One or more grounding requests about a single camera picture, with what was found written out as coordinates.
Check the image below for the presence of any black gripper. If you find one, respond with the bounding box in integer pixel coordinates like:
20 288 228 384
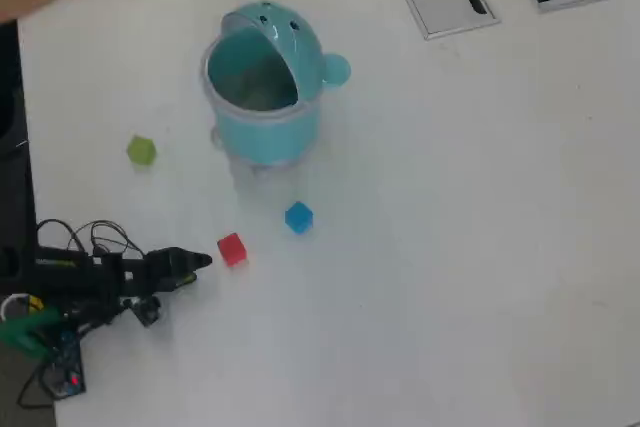
99 246 214 299

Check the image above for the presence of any green table clamp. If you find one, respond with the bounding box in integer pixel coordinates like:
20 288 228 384
0 307 64 359

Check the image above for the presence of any blue circuit board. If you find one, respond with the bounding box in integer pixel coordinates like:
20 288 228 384
42 329 87 401

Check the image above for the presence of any black power cable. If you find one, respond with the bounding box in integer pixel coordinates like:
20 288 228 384
17 361 56 411

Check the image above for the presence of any white tape roll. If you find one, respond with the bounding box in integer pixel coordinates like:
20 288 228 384
0 292 45 323

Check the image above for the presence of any red cube block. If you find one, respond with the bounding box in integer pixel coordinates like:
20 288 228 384
216 232 249 268

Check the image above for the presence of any thin black cable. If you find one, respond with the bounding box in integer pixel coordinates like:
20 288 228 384
88 219 147 259
35 218 84 253

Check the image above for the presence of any black furniture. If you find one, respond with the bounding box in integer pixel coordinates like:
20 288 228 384
0 19 39 248

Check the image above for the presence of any green cube block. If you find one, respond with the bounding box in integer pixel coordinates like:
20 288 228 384
126 134 158 167

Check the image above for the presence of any blue cube block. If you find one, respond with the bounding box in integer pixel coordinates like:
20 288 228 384
284 200 315 237

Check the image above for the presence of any teal whale-shaped bin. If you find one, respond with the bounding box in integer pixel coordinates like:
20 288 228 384
198 0 352 174

